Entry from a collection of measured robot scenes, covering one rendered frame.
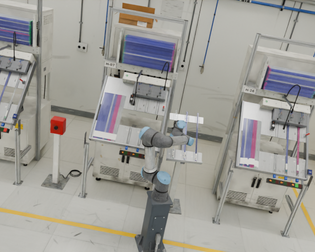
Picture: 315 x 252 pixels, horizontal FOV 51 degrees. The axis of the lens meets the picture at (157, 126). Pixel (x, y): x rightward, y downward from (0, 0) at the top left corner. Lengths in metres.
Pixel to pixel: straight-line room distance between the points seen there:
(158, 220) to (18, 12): 2.52
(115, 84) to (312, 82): 1.96
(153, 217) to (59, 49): 3.16
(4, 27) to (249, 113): 2.62
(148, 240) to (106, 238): 0.41
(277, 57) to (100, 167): 2.22
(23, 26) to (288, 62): 2.69
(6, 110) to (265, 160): 2.61
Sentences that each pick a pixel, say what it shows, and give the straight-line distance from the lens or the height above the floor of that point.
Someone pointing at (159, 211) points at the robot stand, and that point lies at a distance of 2.90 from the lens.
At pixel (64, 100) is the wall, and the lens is 5.45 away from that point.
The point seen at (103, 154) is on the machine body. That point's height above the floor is 0.38.
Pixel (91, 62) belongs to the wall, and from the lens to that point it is 5.13.
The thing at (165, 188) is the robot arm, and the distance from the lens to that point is 2.79.
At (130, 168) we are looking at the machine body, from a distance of 3.74.
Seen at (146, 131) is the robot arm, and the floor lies 1.17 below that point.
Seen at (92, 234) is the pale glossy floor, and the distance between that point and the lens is 3.29.
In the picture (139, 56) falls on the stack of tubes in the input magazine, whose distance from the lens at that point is 3.39.
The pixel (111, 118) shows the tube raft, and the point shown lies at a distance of 3.34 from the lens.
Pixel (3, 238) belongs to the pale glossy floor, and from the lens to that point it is 3.30.
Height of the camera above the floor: 2.28
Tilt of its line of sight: 25 degrees down
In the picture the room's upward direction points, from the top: 10 degrees clockwise
